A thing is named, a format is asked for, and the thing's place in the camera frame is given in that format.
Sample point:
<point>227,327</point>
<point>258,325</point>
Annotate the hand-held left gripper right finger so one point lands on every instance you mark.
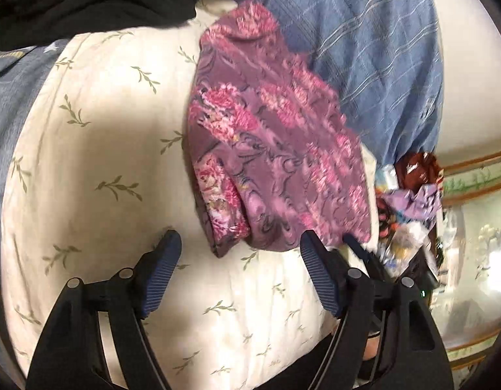
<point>319,276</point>

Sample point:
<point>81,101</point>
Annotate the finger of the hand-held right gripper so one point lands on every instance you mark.
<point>362,254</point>

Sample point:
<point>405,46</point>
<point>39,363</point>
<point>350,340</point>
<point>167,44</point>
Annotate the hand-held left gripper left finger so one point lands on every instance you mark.
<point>163,276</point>

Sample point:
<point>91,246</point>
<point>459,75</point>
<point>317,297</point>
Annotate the purple floral shirt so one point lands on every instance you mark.
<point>275,150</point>

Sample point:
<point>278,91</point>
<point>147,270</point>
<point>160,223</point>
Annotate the white plastic bag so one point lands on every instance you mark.
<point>400,239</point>

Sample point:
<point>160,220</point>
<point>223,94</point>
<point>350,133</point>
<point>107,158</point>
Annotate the glass door cabinet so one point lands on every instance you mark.
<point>474,252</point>

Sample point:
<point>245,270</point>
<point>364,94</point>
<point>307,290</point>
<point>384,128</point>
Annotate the red plastic bag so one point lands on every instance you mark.
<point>417,168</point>

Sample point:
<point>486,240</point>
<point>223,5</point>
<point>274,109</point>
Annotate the cream leaf-print blanket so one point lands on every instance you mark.
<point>112,170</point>

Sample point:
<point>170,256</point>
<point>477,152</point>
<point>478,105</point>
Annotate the blue striped shirt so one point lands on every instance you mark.
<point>376,69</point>

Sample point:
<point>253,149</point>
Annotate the grey-blue star-print bedsheet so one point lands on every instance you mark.
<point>15,101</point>

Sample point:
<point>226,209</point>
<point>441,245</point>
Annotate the black and red garment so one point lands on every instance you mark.
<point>92,0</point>

